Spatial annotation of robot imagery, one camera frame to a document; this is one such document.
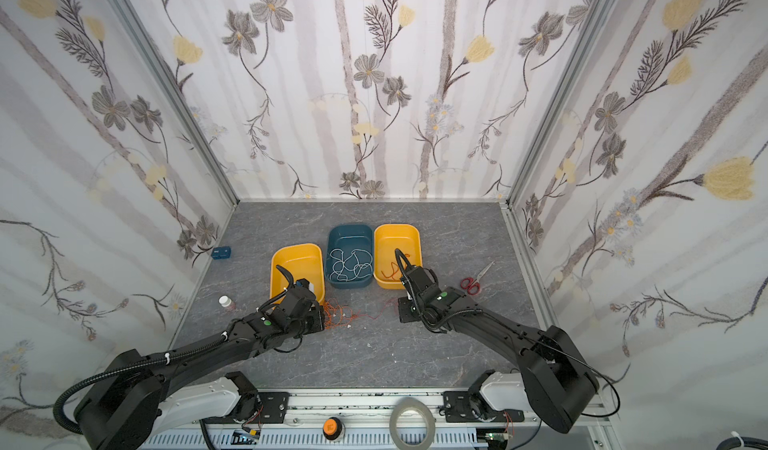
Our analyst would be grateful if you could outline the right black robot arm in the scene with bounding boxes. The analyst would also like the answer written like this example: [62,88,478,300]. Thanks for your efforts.
[394,249,621,434]

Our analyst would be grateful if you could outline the yellow plastic bin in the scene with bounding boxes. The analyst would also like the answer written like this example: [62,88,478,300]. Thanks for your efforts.
[270,243,326,305]
[374,224,422,291]

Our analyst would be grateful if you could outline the red handled scissors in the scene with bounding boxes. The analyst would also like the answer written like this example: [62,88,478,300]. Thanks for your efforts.
[460,261,494,296]

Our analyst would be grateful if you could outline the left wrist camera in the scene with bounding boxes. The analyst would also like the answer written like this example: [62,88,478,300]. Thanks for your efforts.
[294,278,314,294]

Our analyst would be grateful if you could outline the orange emergency button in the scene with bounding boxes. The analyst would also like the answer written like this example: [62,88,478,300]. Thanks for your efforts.
[322,417,345,441]

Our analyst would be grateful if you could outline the roll of tape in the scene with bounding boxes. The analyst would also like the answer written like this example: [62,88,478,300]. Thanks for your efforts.
[388,397,437,450]

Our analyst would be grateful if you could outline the teal plastic bin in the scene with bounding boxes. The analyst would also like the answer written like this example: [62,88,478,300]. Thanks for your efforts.
[325,224,374,290]

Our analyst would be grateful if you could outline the orange red cable bundle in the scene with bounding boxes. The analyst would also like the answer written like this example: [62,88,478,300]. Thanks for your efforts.
[322,301,380,331]

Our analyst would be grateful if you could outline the small blue box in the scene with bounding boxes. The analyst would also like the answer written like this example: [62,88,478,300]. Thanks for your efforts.
[211,246,232,260]

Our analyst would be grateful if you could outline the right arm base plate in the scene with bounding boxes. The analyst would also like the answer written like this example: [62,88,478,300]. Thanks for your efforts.
[438,390,525,424]

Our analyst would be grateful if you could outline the left yellow plastic bin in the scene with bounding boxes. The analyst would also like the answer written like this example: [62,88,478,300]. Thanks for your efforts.
[270,243,326,305]

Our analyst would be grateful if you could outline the right yellow plastic bin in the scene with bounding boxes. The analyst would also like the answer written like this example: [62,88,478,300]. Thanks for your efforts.
[374,224,422,291]

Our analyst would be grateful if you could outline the small white bottle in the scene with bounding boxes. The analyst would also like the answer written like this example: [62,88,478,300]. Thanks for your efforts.
[218,295,236,311]

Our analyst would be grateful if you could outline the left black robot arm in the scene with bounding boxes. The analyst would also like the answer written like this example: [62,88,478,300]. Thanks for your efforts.
[52,267,324,449]

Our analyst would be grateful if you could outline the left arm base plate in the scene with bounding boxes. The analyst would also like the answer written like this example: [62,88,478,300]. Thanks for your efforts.
[223,391,290,425]

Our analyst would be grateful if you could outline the white cable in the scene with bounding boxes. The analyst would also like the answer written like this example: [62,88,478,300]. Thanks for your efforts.
[327,247,374,283]

